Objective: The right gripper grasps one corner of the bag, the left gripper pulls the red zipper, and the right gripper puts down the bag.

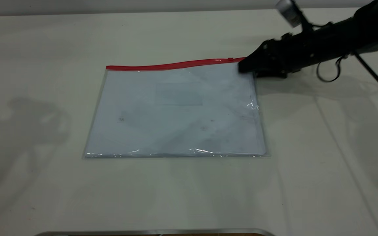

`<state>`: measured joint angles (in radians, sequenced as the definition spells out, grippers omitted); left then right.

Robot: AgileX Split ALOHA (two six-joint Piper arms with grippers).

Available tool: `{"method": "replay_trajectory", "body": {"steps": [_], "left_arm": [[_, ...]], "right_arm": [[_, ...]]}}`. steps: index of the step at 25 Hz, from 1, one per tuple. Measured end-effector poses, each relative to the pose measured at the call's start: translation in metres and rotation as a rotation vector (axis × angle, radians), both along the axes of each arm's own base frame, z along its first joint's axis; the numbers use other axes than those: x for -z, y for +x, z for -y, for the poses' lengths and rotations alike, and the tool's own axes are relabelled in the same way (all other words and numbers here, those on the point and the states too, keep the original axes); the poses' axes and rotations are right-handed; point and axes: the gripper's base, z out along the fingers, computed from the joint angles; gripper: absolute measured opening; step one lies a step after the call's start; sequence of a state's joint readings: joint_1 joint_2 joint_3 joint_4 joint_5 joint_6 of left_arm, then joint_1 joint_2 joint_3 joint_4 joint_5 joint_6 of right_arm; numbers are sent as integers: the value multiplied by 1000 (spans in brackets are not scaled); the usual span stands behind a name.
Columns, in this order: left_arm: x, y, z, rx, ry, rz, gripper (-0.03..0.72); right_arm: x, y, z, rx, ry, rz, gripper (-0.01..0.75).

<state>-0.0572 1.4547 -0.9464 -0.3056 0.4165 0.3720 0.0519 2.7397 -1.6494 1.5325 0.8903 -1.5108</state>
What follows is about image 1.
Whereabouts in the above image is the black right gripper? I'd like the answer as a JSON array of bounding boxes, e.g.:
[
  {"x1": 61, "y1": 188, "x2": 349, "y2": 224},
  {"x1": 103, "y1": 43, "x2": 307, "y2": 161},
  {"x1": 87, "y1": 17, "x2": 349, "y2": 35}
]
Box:
[{"x1": 238, "y1": 27, "x2": 327, "y2": 79}]

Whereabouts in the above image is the clear zip bag red zipper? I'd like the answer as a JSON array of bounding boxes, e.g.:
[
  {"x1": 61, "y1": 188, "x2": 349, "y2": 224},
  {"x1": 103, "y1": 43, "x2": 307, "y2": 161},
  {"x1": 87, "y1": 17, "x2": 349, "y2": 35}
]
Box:
[{"x1": 83, "y1": 57, "x2": 269, "y2": 160}]

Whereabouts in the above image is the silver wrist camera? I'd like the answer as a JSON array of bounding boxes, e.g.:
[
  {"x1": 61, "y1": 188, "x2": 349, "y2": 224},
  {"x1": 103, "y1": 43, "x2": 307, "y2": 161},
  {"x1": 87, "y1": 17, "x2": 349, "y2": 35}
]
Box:
[{"x1": 275, "y1": 0, "x2": 314, "y2": 32}]

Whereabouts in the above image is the thin black looped cable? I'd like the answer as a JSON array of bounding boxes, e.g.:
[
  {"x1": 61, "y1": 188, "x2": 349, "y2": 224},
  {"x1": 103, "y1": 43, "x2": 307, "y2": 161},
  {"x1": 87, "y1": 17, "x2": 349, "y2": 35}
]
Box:
[{"x1": 316, "y1": 55, "x2": 347, "y2": 83}]

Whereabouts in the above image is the silver metal frame edge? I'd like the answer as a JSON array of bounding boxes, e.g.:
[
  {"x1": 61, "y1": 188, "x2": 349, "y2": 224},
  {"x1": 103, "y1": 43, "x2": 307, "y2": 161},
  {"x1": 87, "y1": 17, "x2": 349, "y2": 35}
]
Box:
[{"x1": 34, "y1": 228, "x2": 276, "y2": 236}]

